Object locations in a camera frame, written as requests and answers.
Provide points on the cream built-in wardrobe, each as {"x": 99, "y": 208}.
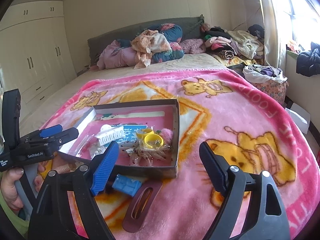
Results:
{"x": 35, "y": 56}

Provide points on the cream curtain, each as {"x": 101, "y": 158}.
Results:
{"x": 277, "y": 31}

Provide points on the mauve oval hair clip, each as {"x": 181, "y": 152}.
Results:
{"x": 140, "y": 205}

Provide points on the yellow rings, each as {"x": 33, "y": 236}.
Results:
{"x": 150, "y": 138}

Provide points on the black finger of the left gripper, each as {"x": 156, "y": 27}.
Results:
{"x": 65, "y": 136}

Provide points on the pile of clothes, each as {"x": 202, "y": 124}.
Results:
{"x": 229, "y": 47}

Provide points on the black headband with pink pompom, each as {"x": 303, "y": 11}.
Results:
{"x": 167, "y": 135}

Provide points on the peach spiral hair clip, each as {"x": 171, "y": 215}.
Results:
{"x": 64, "y": 168}

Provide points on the orange cream floral garment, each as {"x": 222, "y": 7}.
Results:
{"x": 146, "y": 45}

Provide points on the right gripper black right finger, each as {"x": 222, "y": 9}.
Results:
{"x": 231, "y": 182}

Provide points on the pink cartoon bear blanket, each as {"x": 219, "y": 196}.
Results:
{"x": 239, "y": 122}

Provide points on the pink quilt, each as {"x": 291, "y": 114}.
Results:
{"x": 117, "y": 54}

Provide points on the small blue box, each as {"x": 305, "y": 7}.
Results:
{"x": 126, "y": 185}

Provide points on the sheer floral bow hair clip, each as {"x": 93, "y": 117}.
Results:
{"x": 137, "y": 152}

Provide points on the person's left hand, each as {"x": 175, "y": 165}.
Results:
{"x": 8, "y": 188}

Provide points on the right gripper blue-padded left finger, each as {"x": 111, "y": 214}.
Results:
{"x": 88, "y": 181}

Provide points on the pearl earrings card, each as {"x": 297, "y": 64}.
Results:
{"x": 95, "y": 149}

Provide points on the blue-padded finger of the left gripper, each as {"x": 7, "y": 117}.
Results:
{"x": 50, "y": 131}

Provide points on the dark grey headboard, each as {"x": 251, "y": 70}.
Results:
{"x": 191, "y": 28}

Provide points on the floral laundry basket with clothes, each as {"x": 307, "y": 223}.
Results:
{"x": 267, "y": 79}

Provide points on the grey cardboard box tray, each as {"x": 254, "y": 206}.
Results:
{"x": 155, "y": 172}

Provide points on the white paper box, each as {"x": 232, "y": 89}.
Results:
{"x": 300, "y": 116}

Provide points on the dark blue floral quilt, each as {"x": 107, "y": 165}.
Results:
{"x": 173, "y": 34}

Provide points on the white pink-dotted claw clip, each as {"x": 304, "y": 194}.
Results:
{"x": 109, "y": 133}

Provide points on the dark clothes on windowsill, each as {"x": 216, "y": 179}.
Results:
{"x": 308, "y": 62}

